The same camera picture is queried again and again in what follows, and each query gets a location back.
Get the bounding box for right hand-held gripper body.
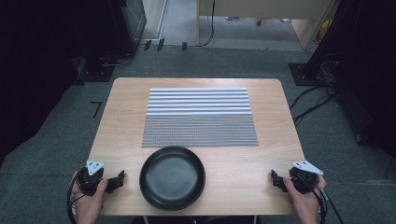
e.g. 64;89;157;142
287;160;324;195

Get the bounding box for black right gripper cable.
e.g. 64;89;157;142
295;175;346;224

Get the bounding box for light wooden cabinet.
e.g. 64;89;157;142
196;0;341;51

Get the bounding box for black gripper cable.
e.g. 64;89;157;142
66;173;86;224
295;175;346;224

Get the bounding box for grey striped placemat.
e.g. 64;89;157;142
141;87;260;148

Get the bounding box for yellow object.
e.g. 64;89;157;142
316;19;333;44

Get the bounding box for black round plate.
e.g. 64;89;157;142
138;145;206;212

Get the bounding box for person's left hand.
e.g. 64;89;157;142
71;170;108;224

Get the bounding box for person's right hand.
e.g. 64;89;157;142
282;174;328;224

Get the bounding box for black floor cables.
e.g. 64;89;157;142
289;52;342;127

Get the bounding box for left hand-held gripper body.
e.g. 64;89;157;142
76;160;109;197

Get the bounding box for black stand base plate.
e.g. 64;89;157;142
288;62;329;87
76;55;117;83

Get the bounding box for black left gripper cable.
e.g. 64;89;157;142
66;173;86;224

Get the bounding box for black hanging cable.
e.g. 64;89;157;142
187;0;217;49

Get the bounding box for person's dark clothing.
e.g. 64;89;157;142
131;215;263;224

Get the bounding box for dark equipment cabinet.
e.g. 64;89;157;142
120;0;148;49

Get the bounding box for dark curtain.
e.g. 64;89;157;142
0;0;138;169
306;0;396;160

